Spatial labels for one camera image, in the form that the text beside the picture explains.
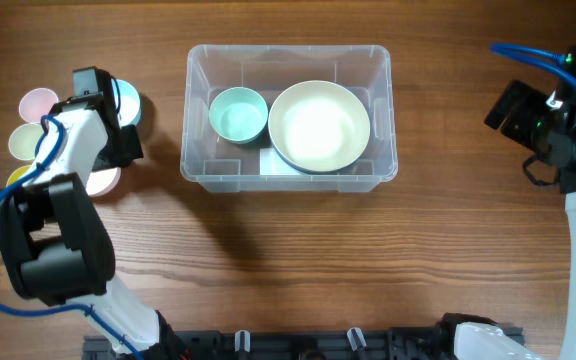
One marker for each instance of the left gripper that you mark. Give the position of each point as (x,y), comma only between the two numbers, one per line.
(134,153)

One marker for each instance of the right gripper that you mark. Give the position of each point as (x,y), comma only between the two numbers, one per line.
(515,127)

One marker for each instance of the light blue bowl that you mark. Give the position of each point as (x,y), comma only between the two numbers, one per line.
(128,101)

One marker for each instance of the pink bowl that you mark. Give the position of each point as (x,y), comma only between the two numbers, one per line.
(101,182)

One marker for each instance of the mint green bowl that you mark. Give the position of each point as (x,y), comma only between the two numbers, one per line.
(239,115)

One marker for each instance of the cream plate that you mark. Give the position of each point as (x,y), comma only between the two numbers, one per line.
(319,126)

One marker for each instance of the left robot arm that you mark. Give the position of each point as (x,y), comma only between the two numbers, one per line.
(53,243)

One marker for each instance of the clear plastic storage container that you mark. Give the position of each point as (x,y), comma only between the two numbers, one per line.
(222,166)

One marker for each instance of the pink cup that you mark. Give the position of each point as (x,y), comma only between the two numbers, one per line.
(36,103)

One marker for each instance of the pale green cup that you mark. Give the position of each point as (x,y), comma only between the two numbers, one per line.
(22,142)

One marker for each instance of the yellow cup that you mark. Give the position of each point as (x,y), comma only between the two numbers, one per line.
(18,174)

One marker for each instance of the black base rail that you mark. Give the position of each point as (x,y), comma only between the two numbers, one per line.
(394,343)

